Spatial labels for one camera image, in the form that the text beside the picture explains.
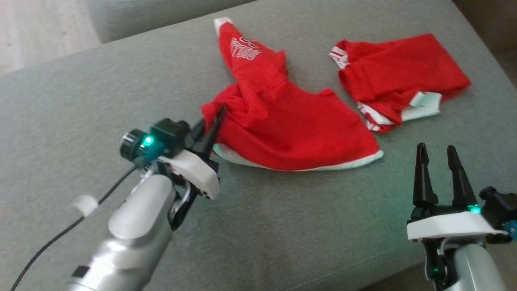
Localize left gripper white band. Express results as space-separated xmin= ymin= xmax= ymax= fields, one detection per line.
xmin=160 ymin=104 xmax=227 ymax=199

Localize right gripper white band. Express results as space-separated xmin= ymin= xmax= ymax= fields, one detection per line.
xmin=406 ymin=142 xmax=507 ymax=243

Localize red jersey with white trim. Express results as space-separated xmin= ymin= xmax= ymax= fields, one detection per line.
xmin=201 ymin=17 xmax=384 ymax=172

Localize red shorts with white trim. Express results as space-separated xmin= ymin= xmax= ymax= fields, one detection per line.
xmin=329 ymin=33 xmax=472 ymax=134

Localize white tape tag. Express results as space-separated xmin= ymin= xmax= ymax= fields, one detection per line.
xmin=72 ymin=195 xmax=99 ymax=217

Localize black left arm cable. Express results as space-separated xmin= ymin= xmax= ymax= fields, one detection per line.
xmin=9 ymin=165 xmax=140 ymax=291

